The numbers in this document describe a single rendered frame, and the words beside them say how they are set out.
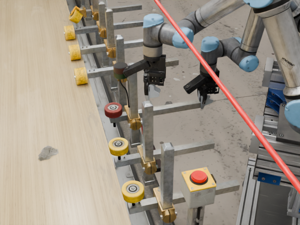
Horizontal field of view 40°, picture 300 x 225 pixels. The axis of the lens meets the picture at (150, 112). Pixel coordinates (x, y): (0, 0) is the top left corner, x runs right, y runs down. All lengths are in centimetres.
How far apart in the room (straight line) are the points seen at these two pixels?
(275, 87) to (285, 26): 79
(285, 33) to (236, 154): 180
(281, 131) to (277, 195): 97
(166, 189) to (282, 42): 61
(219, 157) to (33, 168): 164
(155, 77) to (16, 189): 66
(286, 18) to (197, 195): 58
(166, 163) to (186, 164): 153
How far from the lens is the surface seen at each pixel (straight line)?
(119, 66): 168
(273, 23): 128
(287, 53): 131
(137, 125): 183
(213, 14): 152
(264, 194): 247
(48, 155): 163
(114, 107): 184
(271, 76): 201
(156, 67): 161
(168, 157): 133
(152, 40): 154
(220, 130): 318
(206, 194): 106
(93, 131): 173
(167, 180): 140
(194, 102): 195
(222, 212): 261
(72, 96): 195
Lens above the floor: 198
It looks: 37 degrees down
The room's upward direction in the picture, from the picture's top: 1 degrees counter-clockwise
